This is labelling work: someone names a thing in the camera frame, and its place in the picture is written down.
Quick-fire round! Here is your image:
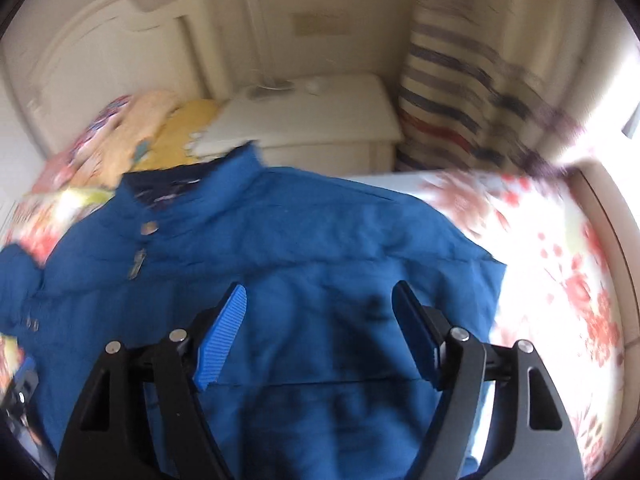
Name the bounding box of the floral bed sheet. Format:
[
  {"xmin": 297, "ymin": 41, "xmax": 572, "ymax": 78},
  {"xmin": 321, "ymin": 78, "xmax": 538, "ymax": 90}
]
[{"xmin": 0, "ymin": 169, "xmax": 627, "ymax": 480}]

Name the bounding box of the cream nightstand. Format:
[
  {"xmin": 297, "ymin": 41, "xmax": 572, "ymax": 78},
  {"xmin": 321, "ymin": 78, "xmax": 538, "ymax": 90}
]
[{"xmin": 192, "ymin": 72, "xmax": 404, "ymax": 178}]

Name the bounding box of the blue padded jacket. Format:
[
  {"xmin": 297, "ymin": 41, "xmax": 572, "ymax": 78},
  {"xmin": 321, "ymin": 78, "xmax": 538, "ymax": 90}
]
[{"xmin": 0, "ymin": 142, "xmax": 507, "ymax": 480}]

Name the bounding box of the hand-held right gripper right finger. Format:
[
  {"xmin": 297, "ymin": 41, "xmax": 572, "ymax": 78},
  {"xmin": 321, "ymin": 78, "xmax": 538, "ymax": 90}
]
[{"xmin": 391, "ymin": 280, "xmax": 587, "ymax": 480}]

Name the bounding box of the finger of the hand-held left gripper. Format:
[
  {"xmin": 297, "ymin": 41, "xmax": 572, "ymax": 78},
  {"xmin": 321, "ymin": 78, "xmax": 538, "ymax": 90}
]
[{"xmin": 0, "ymin": 355, "xmax": 42, "ymax": 443}]

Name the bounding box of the colourful printed pillow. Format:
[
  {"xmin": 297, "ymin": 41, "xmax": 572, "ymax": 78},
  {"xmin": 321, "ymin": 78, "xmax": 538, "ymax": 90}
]
[{"xmin": 30, "ymin": 95, "xmax": 137, "ymax": 196}]

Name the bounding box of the cream wooden headboard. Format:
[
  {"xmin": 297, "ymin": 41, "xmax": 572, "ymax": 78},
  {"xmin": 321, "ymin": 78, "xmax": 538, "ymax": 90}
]
[{"xmin": 0, "ymin": 0, "xmax": 213, "ymax": 173}]

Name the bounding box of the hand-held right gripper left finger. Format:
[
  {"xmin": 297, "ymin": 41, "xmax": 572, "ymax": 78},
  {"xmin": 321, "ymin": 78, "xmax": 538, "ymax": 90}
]
[{"xmin": 54, "ymin": 283, "xmax": 248, "ymax": 480}]

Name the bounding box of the striped curtain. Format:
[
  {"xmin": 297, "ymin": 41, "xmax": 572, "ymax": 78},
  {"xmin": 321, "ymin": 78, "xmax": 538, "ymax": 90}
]
[{"xmin": 395, "ymin": 0, "xmax": 603, "ymax": 181}]

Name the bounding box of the yellow pillow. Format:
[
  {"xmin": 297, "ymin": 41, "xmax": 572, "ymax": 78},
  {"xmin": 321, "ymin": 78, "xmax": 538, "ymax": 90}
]
[{"xmin": 134, "ymin": 98, "xmax": 227, "ymax": 172}]

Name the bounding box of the peach printed pillow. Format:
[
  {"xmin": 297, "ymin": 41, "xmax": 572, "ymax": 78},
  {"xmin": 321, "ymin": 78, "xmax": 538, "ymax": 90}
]
[{"xmin": 92, "ymin": 89, "xmax": 182, "ymax": 177}]

